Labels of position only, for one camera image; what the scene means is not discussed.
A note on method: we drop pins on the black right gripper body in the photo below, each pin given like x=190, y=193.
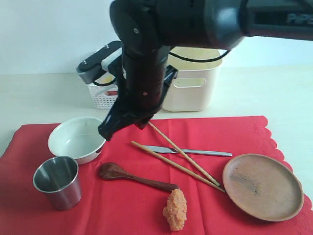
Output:
x=143, y=85

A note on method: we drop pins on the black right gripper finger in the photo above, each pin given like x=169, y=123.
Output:
x=140, y=121
x=118, y=117

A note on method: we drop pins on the red sausage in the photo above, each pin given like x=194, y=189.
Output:
x=111, y=93

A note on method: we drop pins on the silver metal knife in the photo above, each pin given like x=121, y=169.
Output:
x=160, y=149

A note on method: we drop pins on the yellow cheese wedge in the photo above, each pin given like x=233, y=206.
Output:
x=107, y=78

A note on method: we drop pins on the white ceramic bowl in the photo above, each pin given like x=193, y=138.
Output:
x=77, y=138

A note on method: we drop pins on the wooden chopstick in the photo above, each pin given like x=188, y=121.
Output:
x=206, y=174
x=172, y=163

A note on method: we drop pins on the dark wooden spoon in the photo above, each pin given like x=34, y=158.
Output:
x=113, y=171

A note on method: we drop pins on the stainless steel cup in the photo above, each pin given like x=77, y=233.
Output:
x=58, y=179

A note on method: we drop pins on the orange fried chicken piece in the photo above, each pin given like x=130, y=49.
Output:
x=175, y=211

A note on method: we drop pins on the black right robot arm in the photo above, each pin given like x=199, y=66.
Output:
x=149, y=29

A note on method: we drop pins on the white perforated plastic basket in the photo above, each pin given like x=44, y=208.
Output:
x=102, y=101

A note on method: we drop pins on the cream plastic bin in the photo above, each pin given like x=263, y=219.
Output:
x=193, y=88

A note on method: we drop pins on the red table cloth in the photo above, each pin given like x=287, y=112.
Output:
x=128, y=208

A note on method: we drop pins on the brown wooden plate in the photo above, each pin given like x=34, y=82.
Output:
x=263, y=187

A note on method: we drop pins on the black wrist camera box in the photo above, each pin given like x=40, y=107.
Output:
x=90, y=69

